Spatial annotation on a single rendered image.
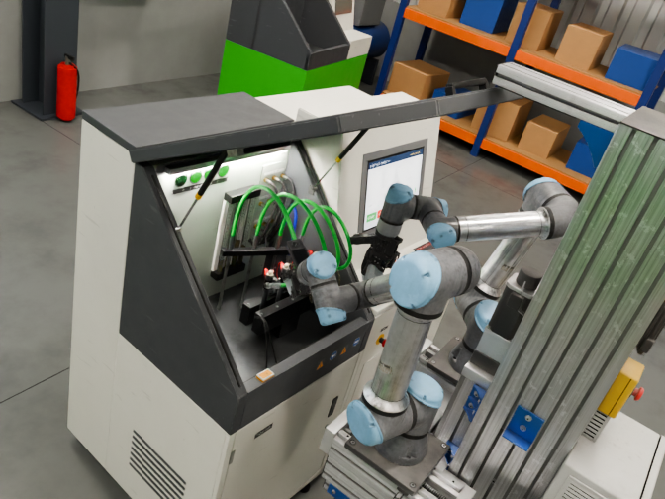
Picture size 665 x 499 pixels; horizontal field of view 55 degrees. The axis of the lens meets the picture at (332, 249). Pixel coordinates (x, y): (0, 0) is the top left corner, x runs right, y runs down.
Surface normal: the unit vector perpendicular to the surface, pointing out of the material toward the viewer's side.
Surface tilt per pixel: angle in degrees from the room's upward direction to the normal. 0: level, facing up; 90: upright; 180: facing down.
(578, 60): 90
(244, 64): 90
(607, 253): 90
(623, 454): 0
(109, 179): 90
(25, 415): 0
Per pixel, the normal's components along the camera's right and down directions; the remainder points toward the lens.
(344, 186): 0.78, 0.28
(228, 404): -0.62, 0.26
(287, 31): -0.44, 0.36
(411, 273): -0.75, 0.03
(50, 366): 0.24, -0.83
